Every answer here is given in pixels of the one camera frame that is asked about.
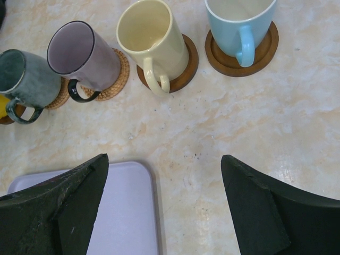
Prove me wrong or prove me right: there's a yellow mug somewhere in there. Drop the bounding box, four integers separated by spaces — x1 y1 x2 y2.
0 95 10 118

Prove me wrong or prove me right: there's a cream mug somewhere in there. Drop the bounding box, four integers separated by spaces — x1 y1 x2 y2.
116 1 189 96

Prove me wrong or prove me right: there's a lavender plastic tray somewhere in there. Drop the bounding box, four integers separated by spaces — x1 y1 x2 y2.
7 161 160 254

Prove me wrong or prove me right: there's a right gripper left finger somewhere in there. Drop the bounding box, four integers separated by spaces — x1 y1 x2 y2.
1 154 109 254

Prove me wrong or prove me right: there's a dark wooden coaster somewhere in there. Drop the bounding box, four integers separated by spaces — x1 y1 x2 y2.
205 22 279 78
0 103 27 125
134 31 199 96

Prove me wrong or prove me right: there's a light blue mug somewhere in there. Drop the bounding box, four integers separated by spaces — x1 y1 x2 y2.
205 0 277 67

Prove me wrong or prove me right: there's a woven coaster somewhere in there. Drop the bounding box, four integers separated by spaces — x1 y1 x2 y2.
95 48 130 101
45 77 70 109

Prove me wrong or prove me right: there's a mauve purple mug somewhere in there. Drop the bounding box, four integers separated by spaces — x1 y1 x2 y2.
47 21 121 103

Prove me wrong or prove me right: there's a grey green mug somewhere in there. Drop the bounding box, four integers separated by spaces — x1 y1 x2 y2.
1 49 61 124

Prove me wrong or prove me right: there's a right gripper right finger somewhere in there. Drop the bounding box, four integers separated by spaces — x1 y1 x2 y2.
221 155 339 254

